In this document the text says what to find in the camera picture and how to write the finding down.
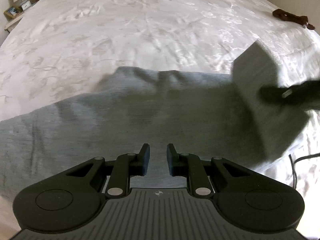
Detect dark brown cloth item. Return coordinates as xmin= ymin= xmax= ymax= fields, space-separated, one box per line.
xmin=272 ymin=9 xmax=315 ymax=30

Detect small white alarm clock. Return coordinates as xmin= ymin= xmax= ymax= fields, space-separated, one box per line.
xmin=21 ymin=0 xmax=32 ymax=11

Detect left bedside table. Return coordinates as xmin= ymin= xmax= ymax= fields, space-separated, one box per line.
xmin=4 ymin=1 xmax=38 ymax=33

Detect white embroidered bedspread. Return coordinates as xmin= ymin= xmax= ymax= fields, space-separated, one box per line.
xmin=1 ymin=0 xmax=319 ymax=239

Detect black cable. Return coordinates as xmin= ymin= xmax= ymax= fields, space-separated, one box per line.
xmin=288 ymin=152 xmax=320 ymax=190

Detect grey sweat pants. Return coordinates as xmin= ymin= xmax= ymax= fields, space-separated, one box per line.
xmin=1 ymin=42 xmax=310 ymax=201

